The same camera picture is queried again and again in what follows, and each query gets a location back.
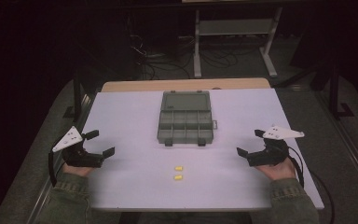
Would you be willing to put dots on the grey compartment organizer box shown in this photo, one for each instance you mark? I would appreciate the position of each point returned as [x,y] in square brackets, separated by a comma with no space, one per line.
[185,124]

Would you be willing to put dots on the person's right hand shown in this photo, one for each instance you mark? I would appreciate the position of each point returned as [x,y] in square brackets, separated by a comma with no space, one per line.
[278,171]

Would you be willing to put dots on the white metal table frame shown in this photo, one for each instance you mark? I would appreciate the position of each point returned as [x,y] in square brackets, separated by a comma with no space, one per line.
[234,27]

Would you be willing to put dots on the metal floor rail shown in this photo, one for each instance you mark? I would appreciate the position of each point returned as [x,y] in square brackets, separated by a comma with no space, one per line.
[348,137]
[48,189]

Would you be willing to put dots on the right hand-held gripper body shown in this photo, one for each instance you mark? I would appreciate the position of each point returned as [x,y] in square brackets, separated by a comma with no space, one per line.
[272,154]

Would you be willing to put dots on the person's left hand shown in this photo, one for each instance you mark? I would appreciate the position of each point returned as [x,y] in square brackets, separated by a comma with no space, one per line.
[77,171]

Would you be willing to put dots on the yellow earplug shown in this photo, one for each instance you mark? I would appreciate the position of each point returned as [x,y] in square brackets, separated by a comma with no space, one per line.
[178,168]
[178,177]

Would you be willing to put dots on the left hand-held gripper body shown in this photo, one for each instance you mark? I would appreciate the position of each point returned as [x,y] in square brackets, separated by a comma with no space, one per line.
[77,157]

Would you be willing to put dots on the black metal stand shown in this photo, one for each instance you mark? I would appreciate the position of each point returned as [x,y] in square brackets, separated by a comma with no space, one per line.
[77,96]
[334,93]

